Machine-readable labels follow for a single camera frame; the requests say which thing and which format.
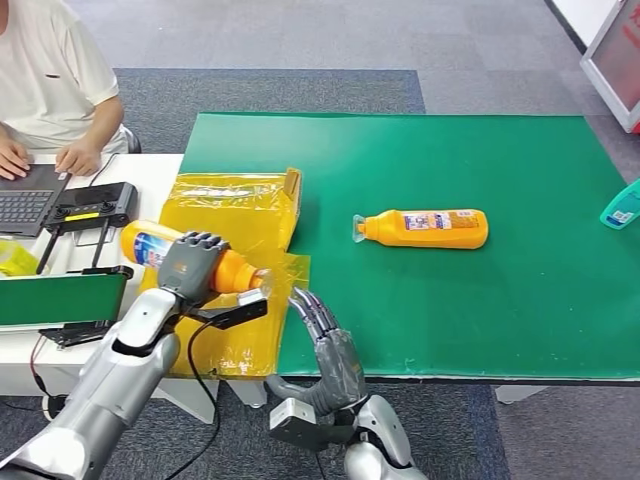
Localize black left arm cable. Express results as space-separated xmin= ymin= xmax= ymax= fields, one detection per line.
xmin=165 ymin=319 xmax=222 ymax=480

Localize person's left hand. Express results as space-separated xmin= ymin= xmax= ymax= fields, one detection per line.
xmin=54 ymin=140 xmax=103 ymax=178

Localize person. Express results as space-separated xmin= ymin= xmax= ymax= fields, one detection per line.
xmin=0 ymin=0 xmax=130 ymax=181

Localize thin black desk cable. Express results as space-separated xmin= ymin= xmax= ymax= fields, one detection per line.
xmin=88 ymin=153 xmax=119 ymax=188

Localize person's right hand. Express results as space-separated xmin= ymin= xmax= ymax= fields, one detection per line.
xmin=0 ymin=135 xmax=31 ymax=181

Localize black power plug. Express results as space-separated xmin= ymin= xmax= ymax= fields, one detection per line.
xmin=42 ymin=395 xmax=69 ymax=423

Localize orange bottle with clear cap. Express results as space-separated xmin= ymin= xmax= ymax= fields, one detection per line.
xmin=121 ymin=220 xmax=273 ymax=296
xmin=352 ymin=209 xmax=490 ymax=251

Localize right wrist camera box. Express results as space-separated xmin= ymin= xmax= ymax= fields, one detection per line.
xmin=269 ymin=397 xmax=356 ymax=453

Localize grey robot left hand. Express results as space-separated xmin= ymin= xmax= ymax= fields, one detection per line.
xmin=158 ymin=231 xmax=231 ymax=309

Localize green table mat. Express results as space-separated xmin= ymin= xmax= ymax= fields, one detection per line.
xmin=178 ymin=112 xmax=640 ymax=382

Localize black remote controller with antennas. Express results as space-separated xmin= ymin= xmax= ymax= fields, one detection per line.
xmin=35 ymin=182 xmax=139 ymax=276

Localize green belt conveyor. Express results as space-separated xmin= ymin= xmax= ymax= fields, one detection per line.
xmin=0 ymin=266 xmax=134 ymax=349

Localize yellow plastic bag pile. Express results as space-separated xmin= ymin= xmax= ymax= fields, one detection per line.
xmin=140 ymin=167 xmax=311 ymax=379

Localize yellow-green plastic packet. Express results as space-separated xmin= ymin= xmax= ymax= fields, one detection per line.
xmin=0 ymin=239 xmax=40 ymax=278

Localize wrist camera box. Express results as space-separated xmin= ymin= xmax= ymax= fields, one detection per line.
xmin=269 ymin=397 xmax=356 ymax=453
xmin=187 ymin=289 xmax=269 ymax=331

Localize dark grey laptop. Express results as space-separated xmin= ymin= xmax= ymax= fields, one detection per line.
xmin=0 ymin=163 xmax=71 ymax=238

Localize red cable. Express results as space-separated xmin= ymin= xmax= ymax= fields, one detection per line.
xmin=29 ymin=334 xmax=51 ymax=399

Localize teal plastic bottle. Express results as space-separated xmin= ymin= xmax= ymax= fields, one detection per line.
xmin=599 ymin=178 xmax=640 ymax=231

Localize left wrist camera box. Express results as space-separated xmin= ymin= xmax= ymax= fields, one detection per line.
xmin=187 ymin=289 xmax=269 ymax=331

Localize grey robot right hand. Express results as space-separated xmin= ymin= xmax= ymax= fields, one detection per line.
xmin=265 ymin=286 xmax=368 ymax=419

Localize white framed sign board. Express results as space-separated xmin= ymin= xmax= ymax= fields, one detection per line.
xmin=580 ymin=0 xmax=640 ymax=135

